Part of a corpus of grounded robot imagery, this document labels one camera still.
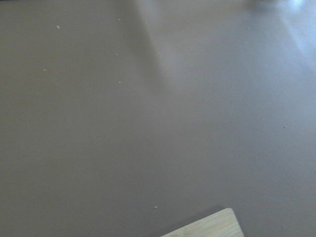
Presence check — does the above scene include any wooden cutting board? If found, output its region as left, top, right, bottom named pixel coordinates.
left=163, top=208, right=244, bottom=237

